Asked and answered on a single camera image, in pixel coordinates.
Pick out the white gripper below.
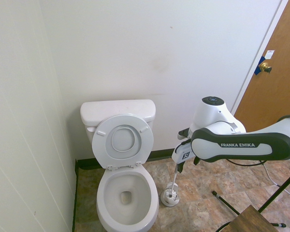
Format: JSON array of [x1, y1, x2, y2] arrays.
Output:
[[172, 141, 193, 174]]

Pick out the white toilet brush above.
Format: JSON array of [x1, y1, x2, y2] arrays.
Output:
[[166, 164, 179, 198]]

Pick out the white toilet brush holder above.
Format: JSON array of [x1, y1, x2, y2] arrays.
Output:
[[159, 183, 180, 207]]

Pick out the white toilet seat and lid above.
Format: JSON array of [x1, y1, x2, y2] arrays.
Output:
[[91, 113, 154, 171]]

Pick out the white toilet tank lid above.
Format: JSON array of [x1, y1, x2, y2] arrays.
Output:
[[80, 99, 157, 126]]

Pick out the white toilet tank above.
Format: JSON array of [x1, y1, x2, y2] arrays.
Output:
[[83, 113, 156, 147]]

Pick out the dark wooden table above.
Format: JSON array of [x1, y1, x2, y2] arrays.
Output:
[[221, 204, 290, 232]]

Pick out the brown wooden door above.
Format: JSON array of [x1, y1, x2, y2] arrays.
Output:
[[233, 0, 290, 132]]

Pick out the blue tape strip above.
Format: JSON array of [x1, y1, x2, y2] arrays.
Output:
[[254, 56, 268, 76]]

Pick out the brass door knob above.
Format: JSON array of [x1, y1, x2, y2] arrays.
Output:
[[259, 62, 273, 73]]

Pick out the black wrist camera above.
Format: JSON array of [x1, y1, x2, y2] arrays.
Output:
[[178, 129, 192, 145]]

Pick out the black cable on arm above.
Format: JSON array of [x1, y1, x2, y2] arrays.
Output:
[[193, 114, 290, 168]]

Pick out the black floor cable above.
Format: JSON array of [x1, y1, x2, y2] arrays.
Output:
[[216, 220, 233, 232]]

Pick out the white floor cable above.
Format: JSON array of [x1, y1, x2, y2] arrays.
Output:
[[262, 161, 290, 202]]

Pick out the black camera tripod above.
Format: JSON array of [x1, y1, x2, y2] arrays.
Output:
[[212, 165, 290, 228]]

